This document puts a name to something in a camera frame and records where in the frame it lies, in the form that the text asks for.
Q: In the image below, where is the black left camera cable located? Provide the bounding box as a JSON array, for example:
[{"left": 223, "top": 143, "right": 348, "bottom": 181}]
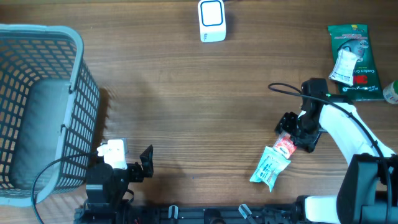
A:
[{"left": 30, "top": 151, "right": 99, "bottom": 224}]

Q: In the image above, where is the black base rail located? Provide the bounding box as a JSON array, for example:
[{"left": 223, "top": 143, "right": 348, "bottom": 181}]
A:
[{"left": 73, "top": 204, "right": 300, "bottom": 224}]

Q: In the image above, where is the black right camera cable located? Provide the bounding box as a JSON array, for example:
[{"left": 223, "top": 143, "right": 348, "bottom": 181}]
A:
[{"left": 267, "top": 82, "right": 393, "bottom": 224}]

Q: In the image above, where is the white carton box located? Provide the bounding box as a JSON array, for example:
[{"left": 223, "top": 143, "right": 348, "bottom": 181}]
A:
[{"left": 328, "top": 49, "right": 360, "bottom": 86}]

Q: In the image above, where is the grey plastic basket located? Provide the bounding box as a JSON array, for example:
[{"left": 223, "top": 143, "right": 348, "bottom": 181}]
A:
[{"left": 1, "top": 24, "right": 100, "bottom": 207}]

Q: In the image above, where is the white barcode scanner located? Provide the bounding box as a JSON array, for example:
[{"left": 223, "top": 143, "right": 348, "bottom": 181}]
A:
[{"left": 197, "top": 0, "right": 226, "bottom": 43}]

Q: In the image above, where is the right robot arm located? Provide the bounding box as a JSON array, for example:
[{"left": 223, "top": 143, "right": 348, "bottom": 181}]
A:
[{"left": 264, "top": 78, "right": 397, "bottom": 223}]

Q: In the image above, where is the green lid jar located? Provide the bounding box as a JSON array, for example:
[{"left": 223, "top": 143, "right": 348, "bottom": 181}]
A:
[{"left": 382, "top": 80, "right": 398, "bottom": 105}]

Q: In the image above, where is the black camera cable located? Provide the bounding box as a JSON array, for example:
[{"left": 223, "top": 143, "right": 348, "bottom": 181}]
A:
[
  {"left": 30, "top": 151, "right": 99, "bottom": 224},
  {"left": 267, "top": 82, "right": 393, "bottom": 224}
]

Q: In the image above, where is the mint wet wipes pack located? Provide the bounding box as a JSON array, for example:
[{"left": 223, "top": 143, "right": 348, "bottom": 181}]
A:
[{"left": 249, "top": 146, "right": 290, "bottom": 192}]

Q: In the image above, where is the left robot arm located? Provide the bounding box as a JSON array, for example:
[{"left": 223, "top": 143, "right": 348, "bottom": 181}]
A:
[{"left": 73, "top": 146, "right": 154, "bottom": 224}]

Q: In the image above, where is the green 3M gloves package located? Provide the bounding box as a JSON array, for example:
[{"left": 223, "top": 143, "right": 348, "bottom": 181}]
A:
[{"left": 328, "top": 24, "right": 383, "bottom": 101}]

